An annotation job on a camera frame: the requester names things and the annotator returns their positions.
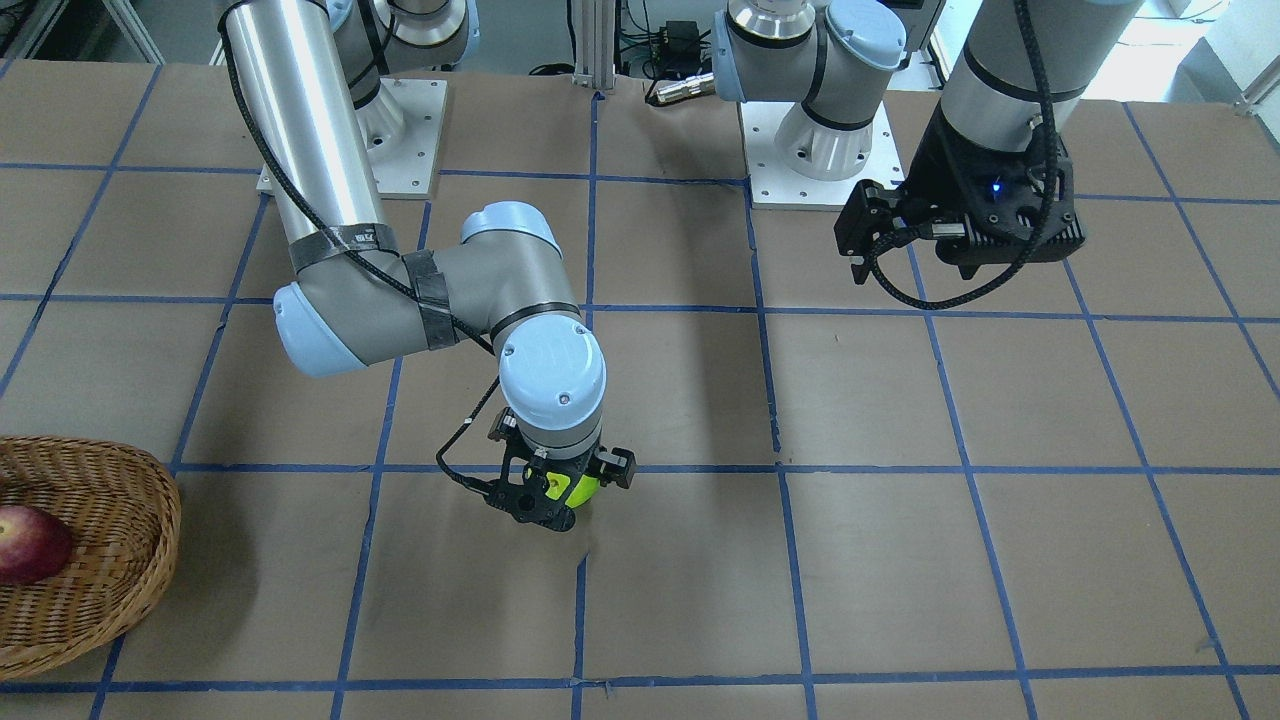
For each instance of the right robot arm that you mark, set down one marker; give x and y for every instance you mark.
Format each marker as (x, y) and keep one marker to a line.
(357, 300)

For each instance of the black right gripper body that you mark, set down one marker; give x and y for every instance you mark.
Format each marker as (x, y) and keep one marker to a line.
(619, 467)

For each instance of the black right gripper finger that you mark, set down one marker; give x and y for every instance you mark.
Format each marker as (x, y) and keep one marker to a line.
(528, 506)
(615, 467)

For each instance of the red apple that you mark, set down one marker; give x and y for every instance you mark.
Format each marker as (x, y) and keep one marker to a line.
(34, 545)

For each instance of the green apple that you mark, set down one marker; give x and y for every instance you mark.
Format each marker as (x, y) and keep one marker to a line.
(577, 491)

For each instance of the woven wicker basket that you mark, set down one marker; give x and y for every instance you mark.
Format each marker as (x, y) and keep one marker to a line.
(123, 509)

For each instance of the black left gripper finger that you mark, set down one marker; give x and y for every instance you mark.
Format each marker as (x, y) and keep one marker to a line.
(870, 210)

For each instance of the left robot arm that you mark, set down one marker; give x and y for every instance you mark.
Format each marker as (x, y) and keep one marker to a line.
(1023, 66)

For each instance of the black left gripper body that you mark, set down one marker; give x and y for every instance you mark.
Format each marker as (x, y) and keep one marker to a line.
(944, 168)

